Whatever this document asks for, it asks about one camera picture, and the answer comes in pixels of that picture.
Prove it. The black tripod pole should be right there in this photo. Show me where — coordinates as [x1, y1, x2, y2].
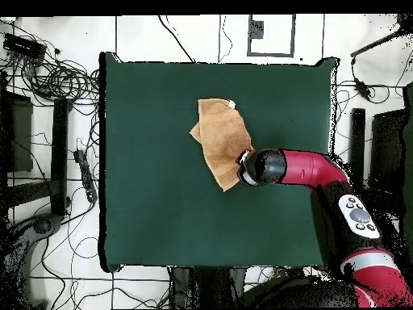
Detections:
[350, 14, 413, 59]

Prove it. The orange terry towel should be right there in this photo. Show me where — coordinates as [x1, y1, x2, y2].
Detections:
[189, 98, 255, 193]

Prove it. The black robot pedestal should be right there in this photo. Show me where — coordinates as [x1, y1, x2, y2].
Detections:
[167, 266, 248, 309]

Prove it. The grey pedestal leg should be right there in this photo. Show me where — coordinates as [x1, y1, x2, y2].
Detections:
[4, 213, 63, 262]

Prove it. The black power adapter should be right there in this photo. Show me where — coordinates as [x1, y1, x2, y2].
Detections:
[353, 77, 373, 100]

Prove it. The black cable bundle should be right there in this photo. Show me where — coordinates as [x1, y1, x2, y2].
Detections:
[19, 48, 101, 107]

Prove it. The grey square frame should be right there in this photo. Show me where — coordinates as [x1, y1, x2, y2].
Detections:
[247, 14, 296, 58]

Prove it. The black electronics box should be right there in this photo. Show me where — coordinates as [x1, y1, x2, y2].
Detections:
[2, 32, 48, 62]

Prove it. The black power strip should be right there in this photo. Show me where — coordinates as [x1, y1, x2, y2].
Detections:
[73, 149, 98, 203]

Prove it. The black metal frame stand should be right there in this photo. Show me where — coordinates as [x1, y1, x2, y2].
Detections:
[0, 71, 73, 218]
[346, 107, 409, 224]

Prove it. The dark green table cloth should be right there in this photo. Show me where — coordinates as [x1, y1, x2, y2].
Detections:
[98, 52, 340, 274]

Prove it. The grey camera box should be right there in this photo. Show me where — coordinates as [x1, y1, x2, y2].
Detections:
[249, 19, 265, 40]

